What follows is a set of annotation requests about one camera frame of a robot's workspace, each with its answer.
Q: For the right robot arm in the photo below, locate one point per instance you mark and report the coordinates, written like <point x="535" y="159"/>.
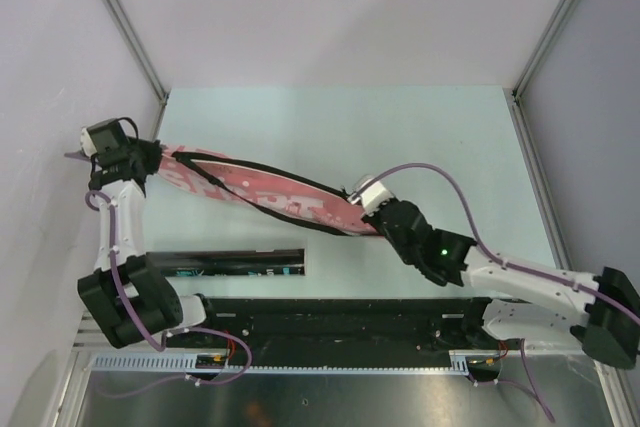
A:
<point x="600" y="311"/>

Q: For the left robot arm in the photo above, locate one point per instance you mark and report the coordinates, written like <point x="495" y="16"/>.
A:
<point x="126" y="294"/>

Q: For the right aluminium frame post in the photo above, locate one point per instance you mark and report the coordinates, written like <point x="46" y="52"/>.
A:
<point x="551" y="33"/>

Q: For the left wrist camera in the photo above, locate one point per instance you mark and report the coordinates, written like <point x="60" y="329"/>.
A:
<point x="104" y="136"/>

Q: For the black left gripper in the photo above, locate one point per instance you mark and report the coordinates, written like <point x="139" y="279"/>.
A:
<point x="153" y="150"/>

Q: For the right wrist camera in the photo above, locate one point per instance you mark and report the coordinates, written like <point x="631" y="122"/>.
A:
<point x="370" y="195"/>

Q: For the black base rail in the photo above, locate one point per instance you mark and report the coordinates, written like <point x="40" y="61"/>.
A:
<point x="351" y="333"/>

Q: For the black shuttlecock tube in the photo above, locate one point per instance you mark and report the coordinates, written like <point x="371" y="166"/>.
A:
<point x="189" y="264"/>

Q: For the left aluminium frame post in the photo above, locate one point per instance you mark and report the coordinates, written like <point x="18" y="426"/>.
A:
<point x="132" y="41"/>

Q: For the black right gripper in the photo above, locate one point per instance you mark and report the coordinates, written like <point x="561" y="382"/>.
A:
<point x="373" y="218"/>

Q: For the aluminium frame post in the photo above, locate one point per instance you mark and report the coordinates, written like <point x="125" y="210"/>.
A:
<point x="132" y="41"/>
<point x="551" y="33"/>

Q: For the pink racket bag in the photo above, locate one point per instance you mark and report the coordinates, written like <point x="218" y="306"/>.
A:
<point x="279" y="194"/>

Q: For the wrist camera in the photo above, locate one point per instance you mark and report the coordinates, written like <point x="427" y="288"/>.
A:
<point x="104" y="136"/>
<point x="370" y="195"/>

